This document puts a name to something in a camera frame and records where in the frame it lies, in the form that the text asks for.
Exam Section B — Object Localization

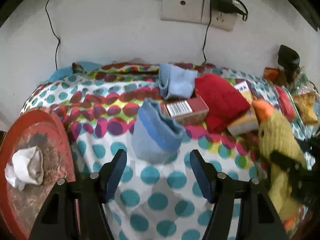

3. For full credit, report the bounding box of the yellow knitted duck toy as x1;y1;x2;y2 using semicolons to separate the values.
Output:
252;100;307;231

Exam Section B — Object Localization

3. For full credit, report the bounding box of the white plastic bag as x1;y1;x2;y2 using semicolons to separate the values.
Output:
4;146;44;191

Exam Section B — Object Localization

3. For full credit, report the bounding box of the red cigarette box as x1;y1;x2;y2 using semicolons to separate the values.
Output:
160;95;209;125

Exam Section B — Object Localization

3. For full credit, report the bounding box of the red flat packet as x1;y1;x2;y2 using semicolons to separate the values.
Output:
274;85;298;122

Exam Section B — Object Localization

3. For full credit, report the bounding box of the snack bags pile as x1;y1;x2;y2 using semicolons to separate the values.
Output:
263;67;319;126

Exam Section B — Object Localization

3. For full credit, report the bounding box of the yellow medicine box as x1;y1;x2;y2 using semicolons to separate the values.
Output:
227;81;259;137

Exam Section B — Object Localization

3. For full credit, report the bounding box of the red rusty round tray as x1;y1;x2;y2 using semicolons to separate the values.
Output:
1;107;75;239

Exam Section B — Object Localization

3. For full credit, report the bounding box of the red folded cloth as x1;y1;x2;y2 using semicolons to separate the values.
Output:
195;73;251;133

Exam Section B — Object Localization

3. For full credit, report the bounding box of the colourful polka dot bedsheet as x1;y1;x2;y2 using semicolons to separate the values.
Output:
22;62;267;239

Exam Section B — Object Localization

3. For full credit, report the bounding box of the black clip object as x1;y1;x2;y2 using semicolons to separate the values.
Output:
278;44;300;71

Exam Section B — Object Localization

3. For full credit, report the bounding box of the blue cloth under sheet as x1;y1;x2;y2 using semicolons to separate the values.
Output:
43;61;102;83

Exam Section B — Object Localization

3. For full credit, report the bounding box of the light blue folded sock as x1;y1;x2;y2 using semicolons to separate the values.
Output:
158;63;197;100

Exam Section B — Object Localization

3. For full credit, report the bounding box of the white wall socket plate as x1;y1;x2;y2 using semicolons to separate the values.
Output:
160;0;239;31

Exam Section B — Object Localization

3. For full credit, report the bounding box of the black cable on wall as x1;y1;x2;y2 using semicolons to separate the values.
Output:
44;0;62;71

